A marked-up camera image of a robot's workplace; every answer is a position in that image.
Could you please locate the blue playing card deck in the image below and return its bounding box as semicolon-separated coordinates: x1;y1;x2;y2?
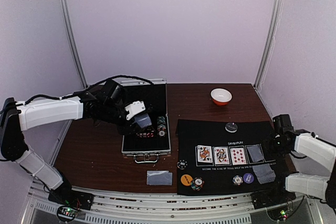
134;113;152;129

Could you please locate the dealt card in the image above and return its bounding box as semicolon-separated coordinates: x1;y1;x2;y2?
159;172;173;186
257;173;276;184
146;170;169;186
253;164;274;177

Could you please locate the black 100 poker chip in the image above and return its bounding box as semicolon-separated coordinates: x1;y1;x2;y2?
177;159;188;170

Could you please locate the orange big blind button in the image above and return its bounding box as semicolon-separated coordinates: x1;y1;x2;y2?
180;174;193;186

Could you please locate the face-up queen hearts card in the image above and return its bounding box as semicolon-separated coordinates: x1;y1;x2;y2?
214;146;230;165

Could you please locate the clear acrylic dealer button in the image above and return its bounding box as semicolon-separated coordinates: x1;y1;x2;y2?
225;122;238;133

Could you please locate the face-up ten diamonds card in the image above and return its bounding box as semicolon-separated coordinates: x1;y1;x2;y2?
229;147;248;166

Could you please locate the purple small blind button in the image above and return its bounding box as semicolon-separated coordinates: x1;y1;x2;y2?
243;173;255;184

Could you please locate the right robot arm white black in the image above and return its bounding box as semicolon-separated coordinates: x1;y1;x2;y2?
263;114;335;209

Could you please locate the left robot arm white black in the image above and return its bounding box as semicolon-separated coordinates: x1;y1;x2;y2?
1;77;152;205

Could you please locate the red dice row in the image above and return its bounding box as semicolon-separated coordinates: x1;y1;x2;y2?
136;132;155;138

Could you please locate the aluminium poker case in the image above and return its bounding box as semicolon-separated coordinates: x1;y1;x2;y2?
121;79;171;164

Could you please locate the right chip stack in case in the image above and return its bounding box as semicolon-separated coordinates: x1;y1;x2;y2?
157;116;167;137

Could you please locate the black poker mat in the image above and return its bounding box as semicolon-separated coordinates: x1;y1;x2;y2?
176;120;288;196

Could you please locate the orange white bowl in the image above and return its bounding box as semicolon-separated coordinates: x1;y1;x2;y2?
210;88;232;106

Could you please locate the left round circuit board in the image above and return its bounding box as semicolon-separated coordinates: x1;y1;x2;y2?
56;206;79;222

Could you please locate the round circuit board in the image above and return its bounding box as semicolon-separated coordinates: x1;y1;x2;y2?
56;206;79;222
266;206;297;223

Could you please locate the right round circuit board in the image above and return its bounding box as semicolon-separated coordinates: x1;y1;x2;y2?
266;206;297;223

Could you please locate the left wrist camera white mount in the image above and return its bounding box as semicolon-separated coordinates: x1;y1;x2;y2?
124;101;145;121

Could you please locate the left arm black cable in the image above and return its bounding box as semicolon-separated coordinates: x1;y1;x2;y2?
0;75;155;114

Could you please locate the front aluminium rail base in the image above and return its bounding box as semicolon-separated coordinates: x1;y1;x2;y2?
22;178;325;224

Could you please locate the left aluminium frame post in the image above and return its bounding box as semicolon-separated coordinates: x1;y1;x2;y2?
60;0;88;88

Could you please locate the aluminium frame post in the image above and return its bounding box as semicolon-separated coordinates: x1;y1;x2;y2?
254;0;284;91
60;0;88;88

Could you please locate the right aluminium frame post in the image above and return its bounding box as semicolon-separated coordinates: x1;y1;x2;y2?
254;0;284;91

